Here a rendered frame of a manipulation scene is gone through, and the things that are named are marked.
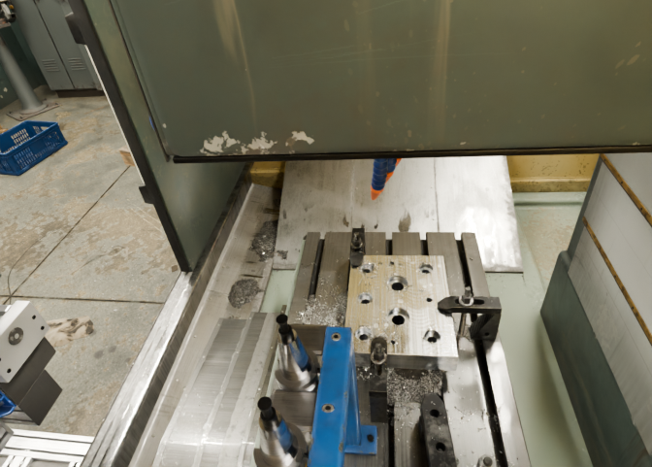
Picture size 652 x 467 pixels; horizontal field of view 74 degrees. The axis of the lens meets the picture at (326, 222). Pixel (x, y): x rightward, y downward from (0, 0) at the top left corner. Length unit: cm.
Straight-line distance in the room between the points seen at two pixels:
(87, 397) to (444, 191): 182
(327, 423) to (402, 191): 126
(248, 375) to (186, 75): 99
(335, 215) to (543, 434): 97
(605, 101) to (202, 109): 29
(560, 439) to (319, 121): 112
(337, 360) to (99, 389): 186
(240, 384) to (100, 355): 139
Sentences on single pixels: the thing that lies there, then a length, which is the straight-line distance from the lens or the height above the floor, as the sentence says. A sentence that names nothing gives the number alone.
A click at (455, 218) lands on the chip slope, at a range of 169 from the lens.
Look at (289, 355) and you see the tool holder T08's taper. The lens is 59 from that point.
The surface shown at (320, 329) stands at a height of 122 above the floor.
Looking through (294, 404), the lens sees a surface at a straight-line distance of 61.
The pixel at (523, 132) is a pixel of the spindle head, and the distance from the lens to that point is 35.
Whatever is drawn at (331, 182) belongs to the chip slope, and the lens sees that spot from 177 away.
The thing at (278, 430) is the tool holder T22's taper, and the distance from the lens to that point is 52.
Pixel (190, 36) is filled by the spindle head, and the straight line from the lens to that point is 34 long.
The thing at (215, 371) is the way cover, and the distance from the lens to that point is 129.
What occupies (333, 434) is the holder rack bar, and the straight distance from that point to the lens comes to 58.
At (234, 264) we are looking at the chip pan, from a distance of 165.
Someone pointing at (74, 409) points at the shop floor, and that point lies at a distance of 239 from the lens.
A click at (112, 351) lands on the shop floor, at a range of 250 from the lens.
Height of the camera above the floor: 175
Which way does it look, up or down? 38 degrees down
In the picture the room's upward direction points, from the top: 7 degrees counter-clockwise
